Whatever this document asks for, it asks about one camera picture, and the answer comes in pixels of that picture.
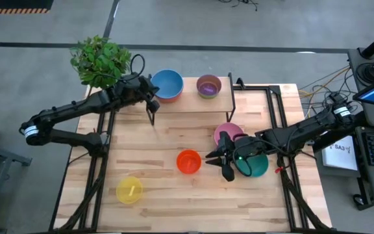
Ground teal green bowl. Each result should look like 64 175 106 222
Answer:
234 152 269 178

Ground orange translucent bowl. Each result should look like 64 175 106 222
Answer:
176 149 203 175

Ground black floor cables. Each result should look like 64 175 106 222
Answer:
218 0 259 12

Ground blue bowl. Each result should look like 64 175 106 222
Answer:
150 69 184 100

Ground wooden shelf with black legs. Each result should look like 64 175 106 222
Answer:
146 71 237 127

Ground black hazard-striped mat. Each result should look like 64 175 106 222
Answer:
0 0 55 15

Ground coiled black cable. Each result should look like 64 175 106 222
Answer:
356 61 374 85

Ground lime green bowl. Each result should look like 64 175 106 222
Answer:
197 90 222 100

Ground purple bowl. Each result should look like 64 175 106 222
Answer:
195 74 223 98

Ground yellow floor cable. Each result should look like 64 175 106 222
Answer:
299 66 352 118

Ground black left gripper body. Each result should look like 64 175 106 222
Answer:
121 75 152 101

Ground grey metal stand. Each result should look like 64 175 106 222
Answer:
0 140 32 234

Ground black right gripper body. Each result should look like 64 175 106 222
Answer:
231 135 264 163

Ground yellow translucent bowl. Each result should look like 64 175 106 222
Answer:
116 176 143 205

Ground coral red bowl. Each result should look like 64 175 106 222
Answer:
156 94 183 104

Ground pink bowl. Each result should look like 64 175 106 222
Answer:
213 122 245 146

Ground black caster wheel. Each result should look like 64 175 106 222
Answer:
352 193 368 207

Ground green leafy plant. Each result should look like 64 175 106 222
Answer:
69 34 132 90

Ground black aluminium frame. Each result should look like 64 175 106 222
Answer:
49 109 116 232
232 83 332 232

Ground white printed paper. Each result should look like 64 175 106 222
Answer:
321 142 359 172

